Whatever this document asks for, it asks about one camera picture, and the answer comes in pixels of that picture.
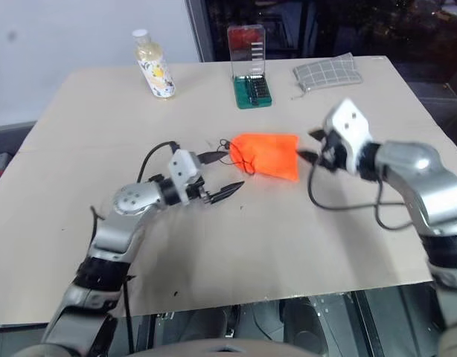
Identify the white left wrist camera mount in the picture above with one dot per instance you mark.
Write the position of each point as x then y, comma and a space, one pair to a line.
182, 163

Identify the beige robot torso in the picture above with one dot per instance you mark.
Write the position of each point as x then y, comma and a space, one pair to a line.
228, 349

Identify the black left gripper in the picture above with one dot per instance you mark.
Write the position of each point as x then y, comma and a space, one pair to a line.
199, 190

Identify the grey window frame post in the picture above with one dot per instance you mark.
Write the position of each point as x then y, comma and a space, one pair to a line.
198, 29

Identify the dark rounded shape under table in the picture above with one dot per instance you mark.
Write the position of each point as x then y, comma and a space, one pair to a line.
306, 323

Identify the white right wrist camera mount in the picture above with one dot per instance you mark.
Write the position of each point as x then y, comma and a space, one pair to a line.
347, 122

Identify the grey checked fabric pouch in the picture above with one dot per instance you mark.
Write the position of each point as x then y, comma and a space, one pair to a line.
325, 72

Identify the green screwdriver bit case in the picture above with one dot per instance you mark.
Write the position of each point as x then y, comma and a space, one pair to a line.
251, 96

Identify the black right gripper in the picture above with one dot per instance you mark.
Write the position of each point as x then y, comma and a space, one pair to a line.
332, 152

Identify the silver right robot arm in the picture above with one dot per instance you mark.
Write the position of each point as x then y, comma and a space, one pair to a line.
418, 163

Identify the beige cardboard table cover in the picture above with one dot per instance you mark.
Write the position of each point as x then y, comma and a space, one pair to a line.
228, 241

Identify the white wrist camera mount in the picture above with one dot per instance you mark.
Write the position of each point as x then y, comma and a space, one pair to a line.
182, 163
347, 122

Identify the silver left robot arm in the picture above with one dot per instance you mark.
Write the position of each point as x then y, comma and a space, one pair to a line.
113, 238

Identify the clear bottle with floral label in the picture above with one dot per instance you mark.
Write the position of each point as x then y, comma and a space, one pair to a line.
156, 70

